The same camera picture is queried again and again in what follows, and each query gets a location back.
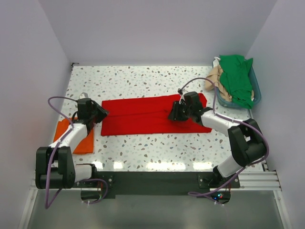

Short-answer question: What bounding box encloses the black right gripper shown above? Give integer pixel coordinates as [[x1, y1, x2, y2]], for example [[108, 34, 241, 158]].
[[167, 101, 193, 122]]

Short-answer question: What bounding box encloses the red t shirt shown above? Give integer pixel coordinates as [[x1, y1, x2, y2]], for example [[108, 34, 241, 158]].
[[101, 94, 212, 136]]

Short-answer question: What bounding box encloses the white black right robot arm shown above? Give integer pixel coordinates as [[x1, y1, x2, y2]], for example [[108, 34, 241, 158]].
[[168, 90, 269, 187]]

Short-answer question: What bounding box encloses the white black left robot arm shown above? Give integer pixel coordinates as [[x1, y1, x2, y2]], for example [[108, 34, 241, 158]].
[[35, 98, 108, 189]]

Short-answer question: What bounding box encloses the folded orange t shirt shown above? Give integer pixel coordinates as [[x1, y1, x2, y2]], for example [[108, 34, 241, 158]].
[[53, 119, 94, 155]]

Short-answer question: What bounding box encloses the beige t shirt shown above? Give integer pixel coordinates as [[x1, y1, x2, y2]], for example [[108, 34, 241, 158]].
[[206, 65, 232, 102]]

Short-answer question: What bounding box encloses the white cloth in basket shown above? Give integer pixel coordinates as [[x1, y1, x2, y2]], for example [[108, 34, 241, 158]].
[[212, 57, 221, 68]]

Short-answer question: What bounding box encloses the green t shirt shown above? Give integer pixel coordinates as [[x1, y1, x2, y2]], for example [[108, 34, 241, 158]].
[[219, 54, 254, 109]]

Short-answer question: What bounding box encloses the blue laundry basket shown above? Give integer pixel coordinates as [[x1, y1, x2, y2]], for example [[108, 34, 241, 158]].
[[215, 67, 261, 109]]

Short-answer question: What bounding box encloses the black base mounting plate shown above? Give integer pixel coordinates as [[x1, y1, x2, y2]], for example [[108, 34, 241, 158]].
[[74, 171, 240, 201]]

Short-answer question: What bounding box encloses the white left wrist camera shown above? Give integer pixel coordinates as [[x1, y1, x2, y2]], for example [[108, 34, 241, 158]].
[[79, 93, 89, 99]]

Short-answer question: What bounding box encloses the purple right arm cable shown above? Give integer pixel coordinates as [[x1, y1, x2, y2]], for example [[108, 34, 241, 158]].
[[177, 77, 270, 200]]

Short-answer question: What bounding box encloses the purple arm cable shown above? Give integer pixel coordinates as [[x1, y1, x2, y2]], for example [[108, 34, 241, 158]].
[[44, 96, 109, 209], [177, 77, 270, 200]]

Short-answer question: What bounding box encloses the aluminium frame rail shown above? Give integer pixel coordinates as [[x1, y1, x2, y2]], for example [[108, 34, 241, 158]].
[[30, 169, 283, 191]]

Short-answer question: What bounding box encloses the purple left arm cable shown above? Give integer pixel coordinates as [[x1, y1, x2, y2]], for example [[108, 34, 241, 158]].
[[44, 96, 109, 209]]

